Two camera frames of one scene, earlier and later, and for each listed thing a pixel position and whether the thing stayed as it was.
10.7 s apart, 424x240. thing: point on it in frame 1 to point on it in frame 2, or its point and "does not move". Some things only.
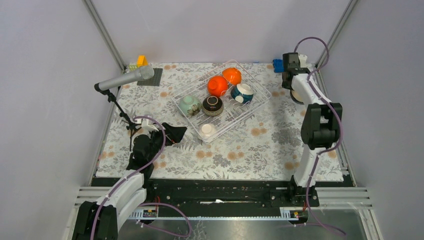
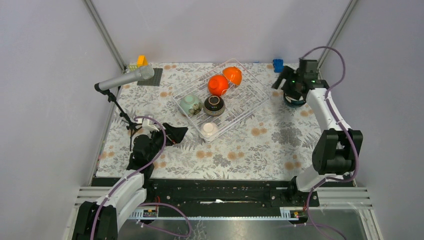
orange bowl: [233, 75] does not move
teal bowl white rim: [242, 93] to [293, 103]
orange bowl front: [217, 86] does not move
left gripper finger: [173, 134] does not move
